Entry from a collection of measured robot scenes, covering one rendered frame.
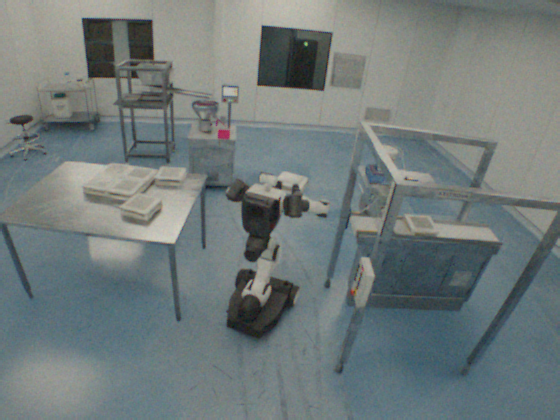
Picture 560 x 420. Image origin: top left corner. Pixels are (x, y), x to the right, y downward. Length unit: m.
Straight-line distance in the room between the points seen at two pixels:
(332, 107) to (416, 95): 1.89
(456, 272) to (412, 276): 0.41
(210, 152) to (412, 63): 4.94
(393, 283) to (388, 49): 5.48
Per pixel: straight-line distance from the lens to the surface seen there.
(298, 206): 2.39
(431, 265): 3.37
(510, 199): 2.25
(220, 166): 4.87
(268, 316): 3.06
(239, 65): 7.33
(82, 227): 2.94
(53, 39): 8.05
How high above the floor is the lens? 2.47
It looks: 32 degrees down
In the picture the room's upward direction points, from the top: 7 degrees clockwise
